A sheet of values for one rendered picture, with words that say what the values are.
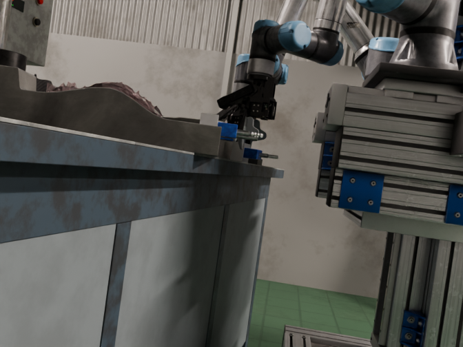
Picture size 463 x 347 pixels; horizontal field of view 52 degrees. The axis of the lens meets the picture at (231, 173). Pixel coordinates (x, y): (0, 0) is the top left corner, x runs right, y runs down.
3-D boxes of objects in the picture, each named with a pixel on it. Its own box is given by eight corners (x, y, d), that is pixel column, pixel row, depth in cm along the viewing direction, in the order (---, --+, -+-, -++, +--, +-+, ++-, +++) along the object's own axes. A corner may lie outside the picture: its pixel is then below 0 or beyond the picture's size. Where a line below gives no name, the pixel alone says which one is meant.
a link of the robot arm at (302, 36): (324, 27, 126) (296, 33, 135) (292, 14, 120) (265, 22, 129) (320, 56, 126) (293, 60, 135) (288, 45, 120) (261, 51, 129)
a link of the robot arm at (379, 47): (366, 72, 151) (372, 29, 151) (362, 80, 165) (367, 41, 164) (405, 76, 149) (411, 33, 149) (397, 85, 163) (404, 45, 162)
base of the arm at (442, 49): (444, 88, 114) (450, 47, 114) (468, 75, 99) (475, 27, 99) (379, 80, 116) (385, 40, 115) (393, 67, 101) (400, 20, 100)
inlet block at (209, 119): (260, 149, 100) (263, 123, 100) (262, 148, 95) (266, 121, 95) (198, 140, 100) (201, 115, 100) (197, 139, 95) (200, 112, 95)
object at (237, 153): (279, 167, 135) (282, 148, 135) (274, 166, 130) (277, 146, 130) (236, 161, 140) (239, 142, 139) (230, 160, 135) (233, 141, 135)
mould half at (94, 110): (215, 157, 115) (222, 112, 115) (218, 155, 89) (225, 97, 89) (6, 128, 113) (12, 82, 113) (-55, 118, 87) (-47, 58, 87)
